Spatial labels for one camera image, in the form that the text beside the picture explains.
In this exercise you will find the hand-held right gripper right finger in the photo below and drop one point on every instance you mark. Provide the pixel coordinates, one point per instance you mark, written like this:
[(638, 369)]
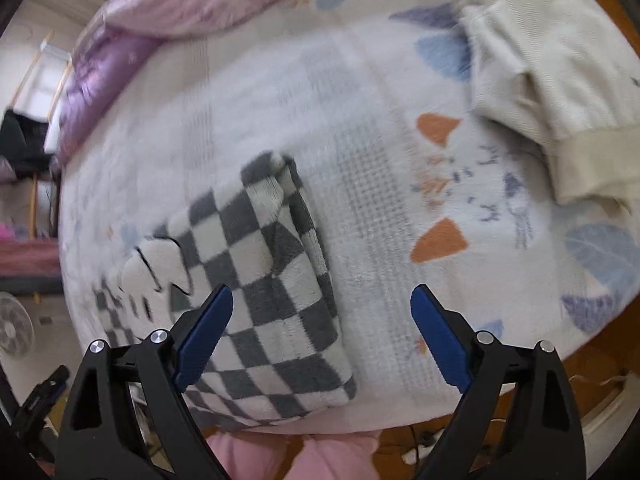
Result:
[(442, 335)]

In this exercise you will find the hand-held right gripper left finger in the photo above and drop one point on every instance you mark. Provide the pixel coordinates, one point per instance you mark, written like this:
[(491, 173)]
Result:
[(202, 335)]

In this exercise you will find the grey white checkered fleece garment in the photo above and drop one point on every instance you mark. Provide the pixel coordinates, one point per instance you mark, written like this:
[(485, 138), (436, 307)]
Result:
[(280, 320)]

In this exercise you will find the person's pink trousers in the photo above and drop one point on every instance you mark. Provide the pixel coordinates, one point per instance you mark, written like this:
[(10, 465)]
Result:
[(310, 460)]

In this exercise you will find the white printed blanket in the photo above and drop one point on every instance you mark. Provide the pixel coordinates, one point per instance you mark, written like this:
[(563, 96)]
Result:
[(375, 160)]

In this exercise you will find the white floor fan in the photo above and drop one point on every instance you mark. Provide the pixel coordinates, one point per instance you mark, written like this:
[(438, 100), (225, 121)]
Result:
[(14, 325)]

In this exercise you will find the cream knit sweater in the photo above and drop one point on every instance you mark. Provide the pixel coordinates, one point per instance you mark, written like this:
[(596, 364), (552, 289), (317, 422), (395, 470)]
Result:
[(540, 50)]

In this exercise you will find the pink purple floral quilt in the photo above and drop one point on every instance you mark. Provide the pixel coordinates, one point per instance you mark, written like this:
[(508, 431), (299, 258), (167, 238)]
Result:
[(200, 0)]

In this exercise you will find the wooden frame rack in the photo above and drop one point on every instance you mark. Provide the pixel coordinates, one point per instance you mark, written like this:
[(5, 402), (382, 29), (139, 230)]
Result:
[(59, 85)]

